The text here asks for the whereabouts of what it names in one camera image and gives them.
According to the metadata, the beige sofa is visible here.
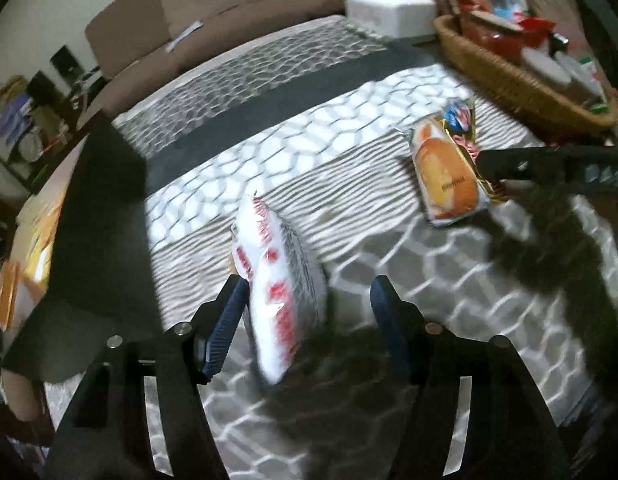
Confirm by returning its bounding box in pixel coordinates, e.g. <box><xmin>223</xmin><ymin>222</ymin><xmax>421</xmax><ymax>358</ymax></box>
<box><xmin>79</xmin><ymin>0</ymin><xmax>344</xmax><ymax>125</ymax></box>

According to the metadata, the patterned grey table cloth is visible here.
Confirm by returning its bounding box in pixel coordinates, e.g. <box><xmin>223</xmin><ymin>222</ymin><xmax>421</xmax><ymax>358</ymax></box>
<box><xmin>115</xmin><ymin>20</ymin><xmax>618</xmax><ymax>479</ymax></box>

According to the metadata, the white tissue box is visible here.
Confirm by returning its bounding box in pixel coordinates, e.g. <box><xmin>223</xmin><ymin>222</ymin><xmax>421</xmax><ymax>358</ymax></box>
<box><xmin>345</xmin><ymin>0</ymin><xmax>438</xmax><ymax>41</ymax></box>

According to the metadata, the paper on sofa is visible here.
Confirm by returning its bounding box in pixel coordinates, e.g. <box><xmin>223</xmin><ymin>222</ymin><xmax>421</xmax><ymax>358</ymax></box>
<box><xmin>166</xmin><ymin>21</ymin><xmax>204</xmax><ymax>53</ymax></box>

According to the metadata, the woven wicker basket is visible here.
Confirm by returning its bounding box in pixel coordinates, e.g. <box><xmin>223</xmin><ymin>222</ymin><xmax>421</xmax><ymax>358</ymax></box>
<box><xmin>434</xmin><ymin>15</ymin><xmax>618</xmax><ymax>134</ymax></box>

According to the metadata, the red snack bag in basket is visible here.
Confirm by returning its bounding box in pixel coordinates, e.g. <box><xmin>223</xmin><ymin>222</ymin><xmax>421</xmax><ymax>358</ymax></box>
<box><xmin>446</xmin><ymin>0</ymin><xmax>556</xmax><ymax>61</ymax></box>

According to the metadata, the bread picture snack packet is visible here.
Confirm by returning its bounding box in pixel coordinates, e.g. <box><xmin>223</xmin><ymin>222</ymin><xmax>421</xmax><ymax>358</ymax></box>
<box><xmin>404</xmin><ymin>113</ymin><xmax>490</xmax><ymax>226</ymax></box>

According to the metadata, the white red snack bag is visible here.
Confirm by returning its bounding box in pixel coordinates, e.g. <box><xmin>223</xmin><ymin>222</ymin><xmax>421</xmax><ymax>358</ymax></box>
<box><xmin>231</xmin><ymin>194</ymin><xmax>327</xmax><ymax>386</ymax></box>

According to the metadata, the small colourful snack packet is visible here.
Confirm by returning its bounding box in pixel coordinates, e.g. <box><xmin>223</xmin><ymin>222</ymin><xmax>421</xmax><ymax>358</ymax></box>
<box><xmin>441</xmin><ymin>98</ymin><xmax>476</xmax><ymax>146</ymax></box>

